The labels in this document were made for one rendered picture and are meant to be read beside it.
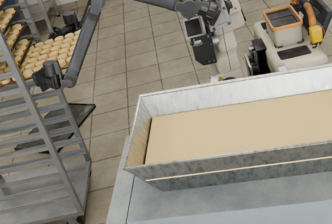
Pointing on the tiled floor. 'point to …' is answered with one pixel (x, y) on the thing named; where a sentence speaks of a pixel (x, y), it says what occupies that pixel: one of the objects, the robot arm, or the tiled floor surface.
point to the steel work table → (40, 9)
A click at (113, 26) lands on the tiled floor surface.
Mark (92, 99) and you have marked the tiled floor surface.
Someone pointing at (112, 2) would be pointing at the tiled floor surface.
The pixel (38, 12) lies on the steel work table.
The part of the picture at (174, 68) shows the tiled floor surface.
